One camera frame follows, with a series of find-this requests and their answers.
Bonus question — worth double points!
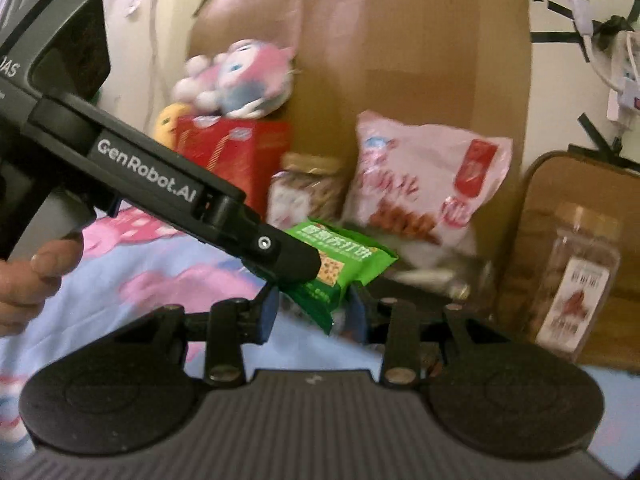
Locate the green cracker packet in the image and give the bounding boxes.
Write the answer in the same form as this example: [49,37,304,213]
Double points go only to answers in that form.
[285,220,398,334]

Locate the person's left hand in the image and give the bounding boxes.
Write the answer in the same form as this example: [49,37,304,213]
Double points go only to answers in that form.
[0,232,84,337]

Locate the yellow plush toy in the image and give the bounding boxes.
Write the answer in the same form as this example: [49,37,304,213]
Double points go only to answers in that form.
[152,103,193,150]

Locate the pink twist snack bag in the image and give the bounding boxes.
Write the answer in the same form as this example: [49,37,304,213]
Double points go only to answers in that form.
[342,110,513,261]

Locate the cashew jar gold lid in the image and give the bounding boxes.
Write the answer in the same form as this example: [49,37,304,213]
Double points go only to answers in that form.
[267,152,345,230]

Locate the red gift box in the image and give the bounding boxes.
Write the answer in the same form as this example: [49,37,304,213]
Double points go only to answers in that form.
[175,116,291,217]

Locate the pecan jar white label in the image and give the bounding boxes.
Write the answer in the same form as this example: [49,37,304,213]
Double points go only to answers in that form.
[524,202,620,361]

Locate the pink white plush toy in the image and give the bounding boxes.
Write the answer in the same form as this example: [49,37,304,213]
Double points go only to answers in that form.
[171,39,295,119]

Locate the brown cardboard backdrop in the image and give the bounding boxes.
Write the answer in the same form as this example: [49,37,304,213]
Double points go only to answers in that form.
[188,0,532,260]

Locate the white power strip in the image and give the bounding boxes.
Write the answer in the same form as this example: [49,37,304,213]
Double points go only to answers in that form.
[606,32,639,131]

